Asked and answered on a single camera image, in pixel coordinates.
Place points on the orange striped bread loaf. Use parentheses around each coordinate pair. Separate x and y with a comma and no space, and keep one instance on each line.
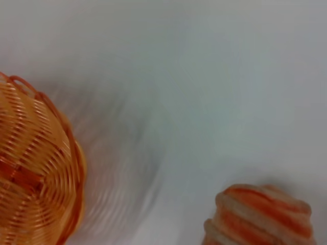
(260,217)

